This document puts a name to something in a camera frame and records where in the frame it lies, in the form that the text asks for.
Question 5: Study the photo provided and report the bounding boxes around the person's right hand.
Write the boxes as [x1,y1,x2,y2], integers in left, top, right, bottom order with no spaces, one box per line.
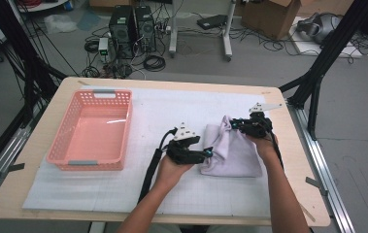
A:
[246,134,280,165]

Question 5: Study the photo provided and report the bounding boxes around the coil of black cable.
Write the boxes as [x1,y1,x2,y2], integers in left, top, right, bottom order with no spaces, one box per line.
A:
[143,54,167,73]

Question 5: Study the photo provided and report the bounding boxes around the white flat board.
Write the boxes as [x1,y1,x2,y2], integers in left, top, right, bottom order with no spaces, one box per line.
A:
[288,16,364,59]

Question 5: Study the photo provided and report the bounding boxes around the black computer tower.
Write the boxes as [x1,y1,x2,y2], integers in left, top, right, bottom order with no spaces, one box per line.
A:
[134,5,157,54]
[108,4,137,60]

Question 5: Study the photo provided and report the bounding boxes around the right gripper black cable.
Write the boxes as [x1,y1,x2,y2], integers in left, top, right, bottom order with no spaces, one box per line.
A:
[267,129,284,171]

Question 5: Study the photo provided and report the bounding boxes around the aluminium rail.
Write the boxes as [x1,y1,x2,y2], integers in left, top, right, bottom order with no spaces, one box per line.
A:
[0,125,34,213]
[286,103,355,233]

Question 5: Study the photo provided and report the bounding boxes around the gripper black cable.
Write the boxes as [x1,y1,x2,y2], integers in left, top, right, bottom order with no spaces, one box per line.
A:
[137,127,178,204]
[267,129,284,171]

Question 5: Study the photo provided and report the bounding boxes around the white grid mat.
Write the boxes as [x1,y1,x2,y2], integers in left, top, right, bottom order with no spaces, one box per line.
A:
[21,84,292,218]

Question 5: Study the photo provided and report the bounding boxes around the pink plastic basket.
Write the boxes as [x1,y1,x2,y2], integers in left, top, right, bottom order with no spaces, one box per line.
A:
[46,88,133,172]

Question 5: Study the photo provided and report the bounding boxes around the grey metal bracket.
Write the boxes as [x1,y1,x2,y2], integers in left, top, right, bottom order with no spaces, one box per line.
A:
[305,176,330,197]
[0,162,26,179]

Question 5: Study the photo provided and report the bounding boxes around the white round table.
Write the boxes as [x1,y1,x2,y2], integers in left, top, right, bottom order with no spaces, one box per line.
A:
[16,0,70,14]

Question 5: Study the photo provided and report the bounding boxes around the white plastic bag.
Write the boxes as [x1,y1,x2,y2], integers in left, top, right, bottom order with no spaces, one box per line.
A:
[44,13,79,35]

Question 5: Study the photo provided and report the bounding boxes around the black frame stand with cables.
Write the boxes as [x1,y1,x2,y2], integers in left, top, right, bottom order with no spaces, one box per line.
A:
[0,0,69,129]

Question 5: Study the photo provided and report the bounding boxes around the black flat device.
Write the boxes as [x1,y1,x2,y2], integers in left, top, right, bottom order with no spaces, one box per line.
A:
[196,14,228,31]

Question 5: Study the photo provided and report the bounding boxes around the large cardboard box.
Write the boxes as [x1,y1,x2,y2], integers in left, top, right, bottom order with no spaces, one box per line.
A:
[240,0,302,41]

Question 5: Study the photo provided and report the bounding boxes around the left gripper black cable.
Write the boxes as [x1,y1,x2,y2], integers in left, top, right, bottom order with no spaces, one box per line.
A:
[137,127,178,204]

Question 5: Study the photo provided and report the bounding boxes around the small white box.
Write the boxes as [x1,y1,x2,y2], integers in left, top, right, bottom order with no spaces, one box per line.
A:
[97,37,110,56]

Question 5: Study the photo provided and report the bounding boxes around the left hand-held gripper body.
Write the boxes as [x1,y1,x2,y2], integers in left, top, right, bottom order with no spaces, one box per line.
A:
[166,122,205,165]

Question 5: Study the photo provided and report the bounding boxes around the grey headset device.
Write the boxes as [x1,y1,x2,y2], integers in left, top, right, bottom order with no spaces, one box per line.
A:
[296,12,343,45]

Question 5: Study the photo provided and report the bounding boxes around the white metal stand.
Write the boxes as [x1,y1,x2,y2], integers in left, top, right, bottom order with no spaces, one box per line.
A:
[168,0,238,62]

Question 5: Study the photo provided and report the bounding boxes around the person's left hand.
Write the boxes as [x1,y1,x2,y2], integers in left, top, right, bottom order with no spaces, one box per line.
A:
[154,156,195,192]

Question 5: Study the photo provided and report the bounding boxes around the white cat-print pillowcase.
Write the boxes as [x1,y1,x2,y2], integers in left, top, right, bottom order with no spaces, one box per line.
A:
[200,115,264,179]

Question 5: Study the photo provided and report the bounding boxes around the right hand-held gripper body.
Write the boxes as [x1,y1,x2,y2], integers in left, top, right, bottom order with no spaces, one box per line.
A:
[239,102,284,140]

